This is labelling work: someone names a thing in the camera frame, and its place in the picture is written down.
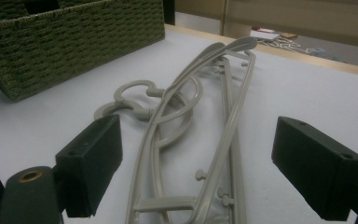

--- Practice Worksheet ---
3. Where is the grey plastic clothes hanger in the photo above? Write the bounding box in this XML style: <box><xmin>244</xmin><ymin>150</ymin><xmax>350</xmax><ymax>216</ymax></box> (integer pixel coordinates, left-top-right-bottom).
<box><xmin>114</xmin><ymin>35</ymin><xmax>258</xmax><ymax>224</ymax></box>
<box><xmin>93</xmin><ymin>41</ymin><xmax>248</xmax><ymax>224</ymax></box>

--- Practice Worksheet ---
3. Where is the beige cabinet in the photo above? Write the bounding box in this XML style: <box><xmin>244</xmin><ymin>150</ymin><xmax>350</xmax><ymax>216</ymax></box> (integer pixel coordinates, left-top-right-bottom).
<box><xmin>174</xmin><ymin>0</ymin><xmax>358</xmax><ymax>50</ymax></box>

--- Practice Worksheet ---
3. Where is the green woven basket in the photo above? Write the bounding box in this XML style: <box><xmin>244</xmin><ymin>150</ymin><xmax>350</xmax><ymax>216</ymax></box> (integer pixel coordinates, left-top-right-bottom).
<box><xmin>0</xmin><ymin>0</ymin><xmax>166</xmax><ymax>103</ymax></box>

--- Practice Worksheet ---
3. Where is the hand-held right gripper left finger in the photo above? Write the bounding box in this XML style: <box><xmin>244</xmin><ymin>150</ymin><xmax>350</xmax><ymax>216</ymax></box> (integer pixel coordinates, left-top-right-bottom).
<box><xmin>55</xmin><ymin>114</ymin><xmax>124</xmax><ymax>218</ymax></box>

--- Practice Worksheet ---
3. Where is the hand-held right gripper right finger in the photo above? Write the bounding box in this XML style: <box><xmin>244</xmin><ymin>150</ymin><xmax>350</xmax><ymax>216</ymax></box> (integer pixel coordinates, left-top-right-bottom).
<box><xmin>270</xmin><ymin>115</ymin><xmax>358</xmax><ymax>222</ymax></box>

